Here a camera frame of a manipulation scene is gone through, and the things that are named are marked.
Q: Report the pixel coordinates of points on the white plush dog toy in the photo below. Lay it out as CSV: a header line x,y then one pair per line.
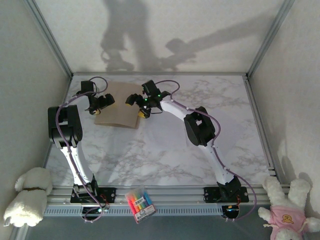
x,y
30,197

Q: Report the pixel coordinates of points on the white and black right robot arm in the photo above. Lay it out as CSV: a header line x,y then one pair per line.
x,y
175,110

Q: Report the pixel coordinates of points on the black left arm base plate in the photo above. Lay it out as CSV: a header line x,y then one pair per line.
x,y
110,193

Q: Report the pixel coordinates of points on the pack of coloured highlighters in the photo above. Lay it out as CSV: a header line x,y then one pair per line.
x,y
140,202

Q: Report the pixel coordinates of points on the aluminium frame post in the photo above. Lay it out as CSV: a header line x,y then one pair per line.
x,y
50,40
271,37

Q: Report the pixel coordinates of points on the wide aluminium base rail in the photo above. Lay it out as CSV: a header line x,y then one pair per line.
x,y
175,197

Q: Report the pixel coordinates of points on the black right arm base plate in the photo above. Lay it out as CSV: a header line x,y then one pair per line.
x,y
210,195

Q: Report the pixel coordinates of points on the white plush rabbit pink shirt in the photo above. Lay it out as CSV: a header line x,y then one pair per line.
x,y
285,220

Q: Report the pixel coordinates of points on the brown cardboard folder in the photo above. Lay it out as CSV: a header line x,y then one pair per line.
x,y
117,115

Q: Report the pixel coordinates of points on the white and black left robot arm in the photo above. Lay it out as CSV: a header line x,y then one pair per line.
x,y
82,162

